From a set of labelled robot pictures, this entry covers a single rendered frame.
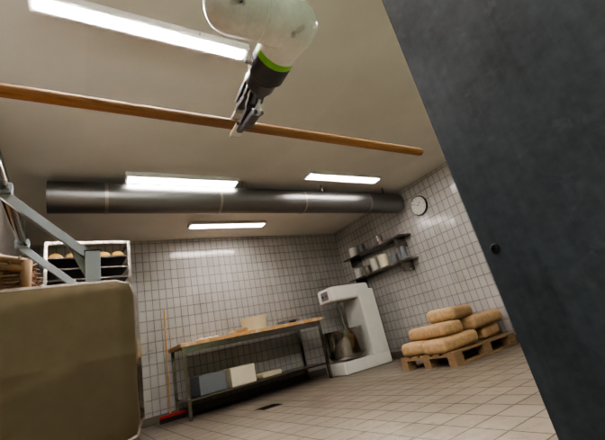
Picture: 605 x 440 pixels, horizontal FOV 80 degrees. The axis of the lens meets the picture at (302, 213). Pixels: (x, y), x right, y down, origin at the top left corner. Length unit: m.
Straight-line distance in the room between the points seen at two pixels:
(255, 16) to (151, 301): 5.44
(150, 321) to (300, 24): 5.42
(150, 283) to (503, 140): 5.84
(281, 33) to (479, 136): 0.52
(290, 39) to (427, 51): 0.43
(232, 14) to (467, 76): 0.49
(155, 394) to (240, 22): 5.46
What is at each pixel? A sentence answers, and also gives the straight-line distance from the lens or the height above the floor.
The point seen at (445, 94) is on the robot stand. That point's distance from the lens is 0.39.
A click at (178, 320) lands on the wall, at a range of 5.99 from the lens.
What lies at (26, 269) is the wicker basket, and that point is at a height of 0.72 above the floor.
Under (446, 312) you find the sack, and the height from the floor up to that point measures 0.54.
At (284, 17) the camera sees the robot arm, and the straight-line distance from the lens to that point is 0.79.
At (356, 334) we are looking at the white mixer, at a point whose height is 0.52.
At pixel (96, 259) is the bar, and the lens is 1.23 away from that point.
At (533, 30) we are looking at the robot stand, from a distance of 0.36.
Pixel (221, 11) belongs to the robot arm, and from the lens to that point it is 0.76.
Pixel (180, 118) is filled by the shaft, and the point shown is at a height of 1.17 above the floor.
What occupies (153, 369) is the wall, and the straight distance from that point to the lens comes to 5.87.
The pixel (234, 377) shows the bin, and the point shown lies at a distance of 5.41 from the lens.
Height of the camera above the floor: 0.56
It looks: 20 degrees up
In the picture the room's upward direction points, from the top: 13 degrees counter-clockwise
